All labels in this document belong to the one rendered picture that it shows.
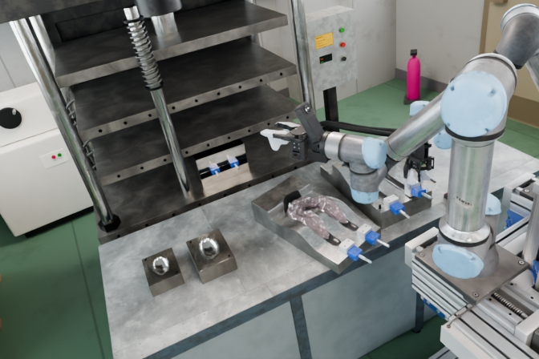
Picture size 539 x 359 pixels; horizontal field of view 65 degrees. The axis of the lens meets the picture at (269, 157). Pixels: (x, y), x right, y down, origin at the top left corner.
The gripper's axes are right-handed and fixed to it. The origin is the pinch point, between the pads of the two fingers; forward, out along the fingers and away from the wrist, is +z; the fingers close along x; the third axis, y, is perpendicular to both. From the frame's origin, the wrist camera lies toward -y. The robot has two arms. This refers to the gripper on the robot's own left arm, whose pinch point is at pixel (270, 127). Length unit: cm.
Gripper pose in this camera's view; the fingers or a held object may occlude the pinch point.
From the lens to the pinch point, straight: 128.3
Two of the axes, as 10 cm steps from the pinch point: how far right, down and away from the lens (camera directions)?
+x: 5.8, -3.8, 7.2
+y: 0.8, 9.1, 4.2
